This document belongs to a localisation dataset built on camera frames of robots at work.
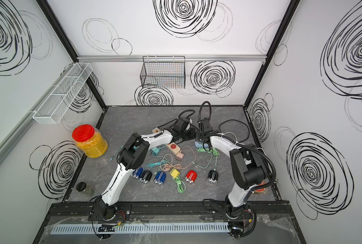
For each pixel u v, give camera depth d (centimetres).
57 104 75
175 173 83
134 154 60
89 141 82
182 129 83
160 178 82
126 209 75
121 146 96
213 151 91
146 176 83
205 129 74
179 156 91
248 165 48
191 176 82
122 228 77
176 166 89
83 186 74
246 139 101
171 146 96
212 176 83
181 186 81
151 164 87
